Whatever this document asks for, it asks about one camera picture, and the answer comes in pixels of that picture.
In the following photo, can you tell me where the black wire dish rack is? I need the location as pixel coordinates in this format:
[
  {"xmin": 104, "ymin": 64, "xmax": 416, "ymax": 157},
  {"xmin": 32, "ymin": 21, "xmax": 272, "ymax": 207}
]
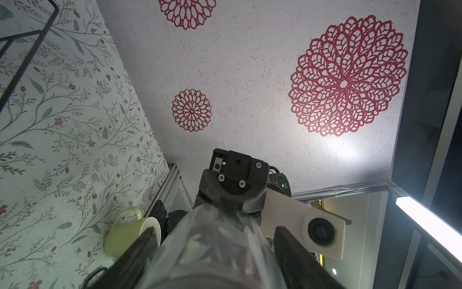
[{"xmin": 1, "ymin": 1, "xmax": 60, "ymax": 111}]

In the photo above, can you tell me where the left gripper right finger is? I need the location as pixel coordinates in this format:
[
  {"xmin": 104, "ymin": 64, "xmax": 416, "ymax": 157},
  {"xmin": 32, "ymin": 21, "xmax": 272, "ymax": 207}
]
[{"xmin": 273, "ymin": 226, "xmax": 343, "ymax": 289}]

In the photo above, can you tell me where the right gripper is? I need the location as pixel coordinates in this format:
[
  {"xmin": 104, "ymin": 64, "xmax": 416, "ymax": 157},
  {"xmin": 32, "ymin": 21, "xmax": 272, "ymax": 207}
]
[{"xmin": 194, "ymin": 149, "xmax": 270, "ymax": 213}]

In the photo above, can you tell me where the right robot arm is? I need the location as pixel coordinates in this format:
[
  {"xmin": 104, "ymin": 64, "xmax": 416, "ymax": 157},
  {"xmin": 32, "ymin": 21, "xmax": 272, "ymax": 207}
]
[{"xmin": 194, "ymin": 149, "xmax": 291, "ymax": 214}]

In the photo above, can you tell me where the light green mug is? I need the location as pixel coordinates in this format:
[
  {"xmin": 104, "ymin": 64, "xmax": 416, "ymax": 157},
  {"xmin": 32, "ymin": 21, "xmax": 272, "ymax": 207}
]
[{"xmin": 103, "ymin": 207, "xmax": 162, "ymax": 260}]

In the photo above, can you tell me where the clear glass cup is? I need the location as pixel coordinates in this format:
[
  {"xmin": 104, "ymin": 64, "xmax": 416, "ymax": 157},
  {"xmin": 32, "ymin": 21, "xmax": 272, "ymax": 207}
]
[{"xmin": 136, "ymin": 204, "xmax": 286, "ymax": 289}]

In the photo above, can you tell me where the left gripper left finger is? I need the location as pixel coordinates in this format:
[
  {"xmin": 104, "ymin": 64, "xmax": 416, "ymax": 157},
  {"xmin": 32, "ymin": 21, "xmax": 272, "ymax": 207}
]
[{"xmin": 90, "ymin": 227, "xmax": 158, "ymax": 289}]

